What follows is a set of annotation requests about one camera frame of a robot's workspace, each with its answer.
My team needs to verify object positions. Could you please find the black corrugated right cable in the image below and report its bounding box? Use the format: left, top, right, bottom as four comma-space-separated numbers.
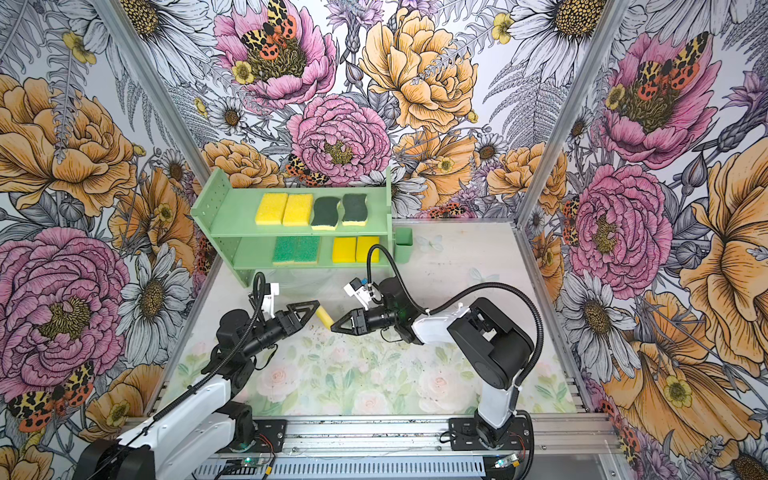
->
366, 243, 545, 385

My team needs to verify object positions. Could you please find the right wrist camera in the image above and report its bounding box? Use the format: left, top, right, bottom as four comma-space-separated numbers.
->
343, 277, 382, 308

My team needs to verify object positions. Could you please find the green metal shelf unit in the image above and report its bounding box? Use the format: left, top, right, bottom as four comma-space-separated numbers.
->
191, 169, 395, 288

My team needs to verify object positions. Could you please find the large yellow sponge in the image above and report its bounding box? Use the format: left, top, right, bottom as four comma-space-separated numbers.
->
255, 193, 289, 226
315, 306, 335, 330
282, 194, 314, 227

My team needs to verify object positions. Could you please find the small yellow sponge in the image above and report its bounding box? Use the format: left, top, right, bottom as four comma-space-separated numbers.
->
332, 237, 357, 264

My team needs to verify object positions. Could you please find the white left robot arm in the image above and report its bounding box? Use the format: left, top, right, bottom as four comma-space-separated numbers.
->
73, 300, 321, 479

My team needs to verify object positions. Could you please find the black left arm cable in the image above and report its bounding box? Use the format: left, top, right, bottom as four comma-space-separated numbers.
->
83, 271, 268, 475

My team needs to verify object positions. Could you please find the light green scrub sponge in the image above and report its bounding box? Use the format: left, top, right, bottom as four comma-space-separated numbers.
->
293, 236, 321, 265

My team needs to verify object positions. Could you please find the dark green scrub sponge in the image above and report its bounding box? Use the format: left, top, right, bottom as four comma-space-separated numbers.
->
342, 193, 368, 226

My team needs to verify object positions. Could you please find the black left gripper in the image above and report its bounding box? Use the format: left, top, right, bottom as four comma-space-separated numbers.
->
243, 301, 321, 357

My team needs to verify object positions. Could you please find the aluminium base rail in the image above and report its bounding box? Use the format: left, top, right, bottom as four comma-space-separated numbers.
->
191, 413, 632, 479

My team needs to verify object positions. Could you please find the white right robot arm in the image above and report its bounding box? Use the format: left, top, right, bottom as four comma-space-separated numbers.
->
318, 276, 544, 449

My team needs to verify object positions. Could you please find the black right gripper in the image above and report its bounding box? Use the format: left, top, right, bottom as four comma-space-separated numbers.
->
330, 305, 399, 336

